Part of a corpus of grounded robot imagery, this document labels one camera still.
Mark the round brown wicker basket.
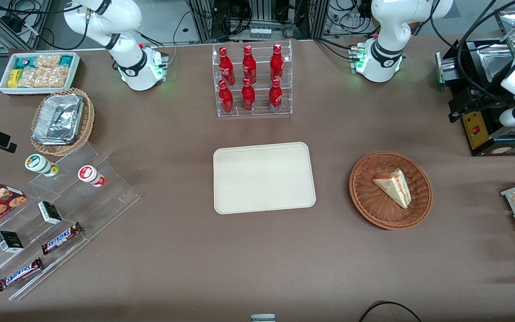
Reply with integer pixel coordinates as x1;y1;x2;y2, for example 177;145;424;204
349;151;433;231

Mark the red cola bottle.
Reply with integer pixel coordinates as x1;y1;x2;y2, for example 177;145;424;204
269;79;283;112
241;78;256;111
242;45;257;85
270;43;284;82
219;47;236;85
218;80;234;114

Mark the clear acrylic stepped display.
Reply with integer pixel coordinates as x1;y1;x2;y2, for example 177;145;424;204
0;142;141;301

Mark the white rectangular snack bin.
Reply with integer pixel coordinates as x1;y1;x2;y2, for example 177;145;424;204
0;52;81;96

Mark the Snickers chocolate bar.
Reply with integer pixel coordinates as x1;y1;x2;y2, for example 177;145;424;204
41;222;84;255
0;258;44;292

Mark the cream rectangular plastic tray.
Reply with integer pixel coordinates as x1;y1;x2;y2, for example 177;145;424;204
213;142;317;215

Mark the large clear cracker bag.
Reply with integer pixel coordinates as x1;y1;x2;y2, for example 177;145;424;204
17;55;70;88

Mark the clear acrylic bottle rack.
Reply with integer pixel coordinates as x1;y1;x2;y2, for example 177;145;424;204
211;40;293;118

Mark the silver foil container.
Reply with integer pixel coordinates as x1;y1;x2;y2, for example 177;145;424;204
32;94;84;146

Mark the red-lidded white cup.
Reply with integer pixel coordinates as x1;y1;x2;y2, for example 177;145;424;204
78;165;106;187

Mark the black sealing machine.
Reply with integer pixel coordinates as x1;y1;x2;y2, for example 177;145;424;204
435;9;515;157

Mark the small black box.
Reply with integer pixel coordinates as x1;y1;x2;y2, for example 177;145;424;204
0;231;24;254
38;201;63;225

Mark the black cable loop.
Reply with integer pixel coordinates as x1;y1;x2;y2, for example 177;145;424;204
358;301;422;322

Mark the green-lidded white cup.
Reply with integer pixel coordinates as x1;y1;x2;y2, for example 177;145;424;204
25;154;59;177

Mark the triangular sandwich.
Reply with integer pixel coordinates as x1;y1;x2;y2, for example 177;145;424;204
372;169;412;209

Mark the oval light wicker basket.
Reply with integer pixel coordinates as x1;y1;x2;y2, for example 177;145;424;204
30;88;95;157

